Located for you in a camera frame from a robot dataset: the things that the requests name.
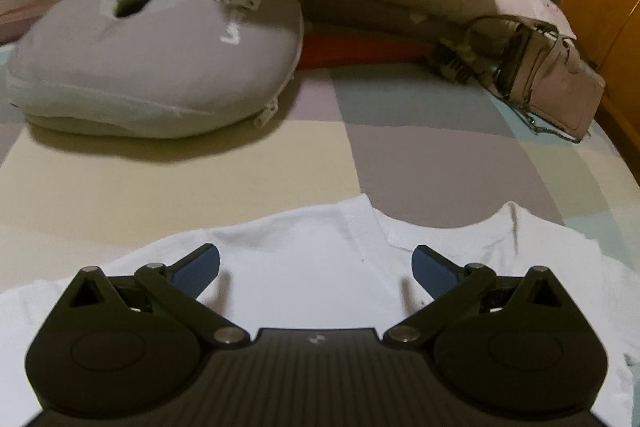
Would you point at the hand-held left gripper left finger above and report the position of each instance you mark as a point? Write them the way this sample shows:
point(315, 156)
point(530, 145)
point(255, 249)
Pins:
point(200, 264)

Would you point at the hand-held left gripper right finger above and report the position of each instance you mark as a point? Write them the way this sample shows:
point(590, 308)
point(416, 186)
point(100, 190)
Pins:
point(435, 272)

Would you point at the white printed t-shirt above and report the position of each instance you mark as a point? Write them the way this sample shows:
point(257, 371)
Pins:
point(310, 257)

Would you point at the grey round cushion with hole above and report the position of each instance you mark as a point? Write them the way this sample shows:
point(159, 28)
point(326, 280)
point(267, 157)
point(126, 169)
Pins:
point(150, 72)

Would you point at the pink handbag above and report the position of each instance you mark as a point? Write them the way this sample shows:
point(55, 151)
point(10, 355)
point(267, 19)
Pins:
point(560, 87)

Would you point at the orange cloth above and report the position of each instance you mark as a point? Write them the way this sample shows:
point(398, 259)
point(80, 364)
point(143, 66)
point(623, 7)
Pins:
point(360, 52)

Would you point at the pink floral pillow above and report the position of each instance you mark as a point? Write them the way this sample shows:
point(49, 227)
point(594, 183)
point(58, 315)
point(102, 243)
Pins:
point(525, 2)

